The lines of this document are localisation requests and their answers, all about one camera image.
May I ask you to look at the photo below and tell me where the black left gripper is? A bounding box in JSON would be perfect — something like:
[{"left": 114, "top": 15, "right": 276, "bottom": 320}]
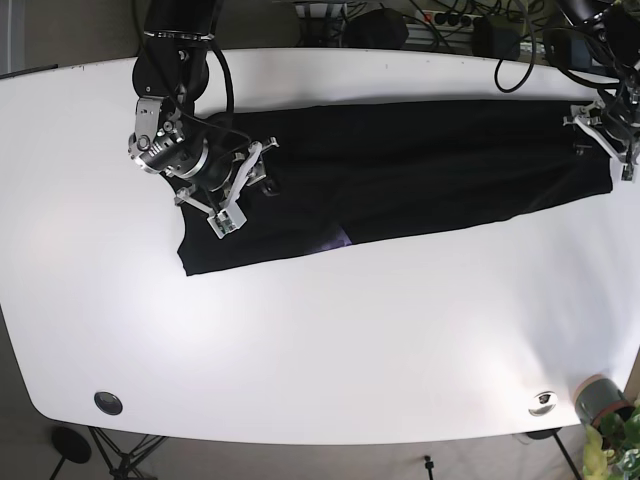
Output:
[{"left": 563, "top": 85, "right": 639, "bottom": 182}]

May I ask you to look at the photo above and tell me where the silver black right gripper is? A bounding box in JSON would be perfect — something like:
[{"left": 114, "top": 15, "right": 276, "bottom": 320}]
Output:
[{"left": 128, "top": 105, "right": 282, "bottom": 239}]

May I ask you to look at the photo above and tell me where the black T-shirt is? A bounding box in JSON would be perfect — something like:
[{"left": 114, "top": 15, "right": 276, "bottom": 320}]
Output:
[{"left": 178, "top": 100, "right": 613, "bottom": 276}]

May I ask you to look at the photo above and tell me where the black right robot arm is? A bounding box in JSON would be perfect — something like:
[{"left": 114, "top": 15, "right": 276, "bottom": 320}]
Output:
[{"left": 128, "top": 1, "right": 278, "bottom": 238}]

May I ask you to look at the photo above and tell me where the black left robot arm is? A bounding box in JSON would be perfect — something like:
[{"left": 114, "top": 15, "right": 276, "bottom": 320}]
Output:
[{"left": 542, "top": 1, "right": 639, "bottom": 182}]

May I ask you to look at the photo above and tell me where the black table grommet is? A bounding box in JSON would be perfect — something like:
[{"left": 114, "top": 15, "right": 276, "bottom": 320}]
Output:
[{"left": 94, "top": 391, "right": 123, "bottom": 416}]

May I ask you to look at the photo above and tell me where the silver table grommet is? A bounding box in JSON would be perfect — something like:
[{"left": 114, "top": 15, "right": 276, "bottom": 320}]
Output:
[{"left": 527, "top": 391, "right": 558, "bottom": 417}]

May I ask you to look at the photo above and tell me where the potted green plant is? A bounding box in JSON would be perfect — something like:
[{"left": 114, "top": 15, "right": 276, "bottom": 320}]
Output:
[{"left": 573, "top": 375, "right": 639, "bottom": 480}]

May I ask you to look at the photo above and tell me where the black tripod stand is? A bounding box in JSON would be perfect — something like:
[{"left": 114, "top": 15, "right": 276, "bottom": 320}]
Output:
[{"left": 50, "top": 426, "right": 168, "bottom": 479}]

